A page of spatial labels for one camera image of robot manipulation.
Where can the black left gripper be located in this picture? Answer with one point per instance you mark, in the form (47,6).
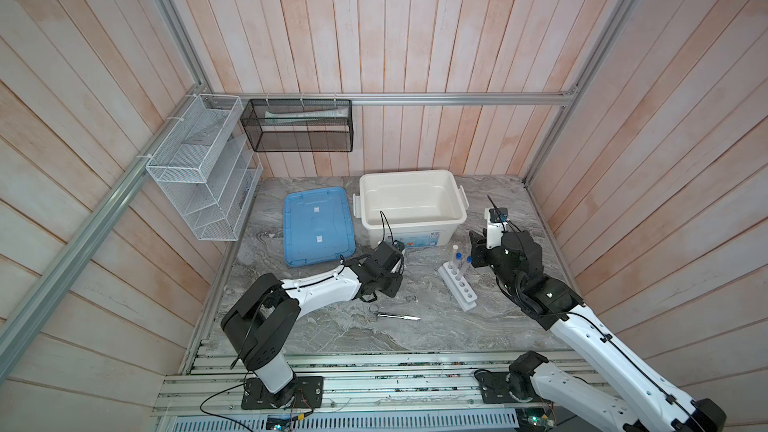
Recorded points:
(391,291)

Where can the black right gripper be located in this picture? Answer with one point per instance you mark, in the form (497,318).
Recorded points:
(478,247)

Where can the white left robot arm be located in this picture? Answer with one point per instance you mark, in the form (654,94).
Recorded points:
(260,322)

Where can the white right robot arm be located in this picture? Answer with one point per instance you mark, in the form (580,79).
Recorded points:
(643,400)

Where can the white test tube rack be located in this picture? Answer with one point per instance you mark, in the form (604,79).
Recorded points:
(458,286)

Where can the white plastic storage bin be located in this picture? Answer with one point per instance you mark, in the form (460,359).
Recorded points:
(421,209)

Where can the blue plastic bin lid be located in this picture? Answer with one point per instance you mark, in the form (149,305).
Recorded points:
(318,227)

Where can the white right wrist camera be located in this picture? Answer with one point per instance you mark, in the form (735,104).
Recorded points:
(496,221)

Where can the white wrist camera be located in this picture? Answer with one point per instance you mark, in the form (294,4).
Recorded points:
(496,221)
(399,246)

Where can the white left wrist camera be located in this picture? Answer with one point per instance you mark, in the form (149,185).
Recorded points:
(399,246)

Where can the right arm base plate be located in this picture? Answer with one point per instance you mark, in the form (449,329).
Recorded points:
(504,387)

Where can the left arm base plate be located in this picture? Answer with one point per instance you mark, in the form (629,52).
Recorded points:
(304,392)

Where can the aluminium frame rail back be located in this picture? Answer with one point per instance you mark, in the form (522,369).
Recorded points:
(425,99)

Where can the aluminium frame rail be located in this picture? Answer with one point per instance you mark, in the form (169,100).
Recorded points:
(425,99)
(39,304)

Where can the black wire mesh basket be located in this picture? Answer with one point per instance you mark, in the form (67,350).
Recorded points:
(299,125)

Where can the white wire mesh shelf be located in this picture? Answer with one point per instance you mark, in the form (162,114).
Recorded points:
(204,167)

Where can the aluminium frame rail left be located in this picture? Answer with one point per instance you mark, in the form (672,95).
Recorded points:
(39,304)

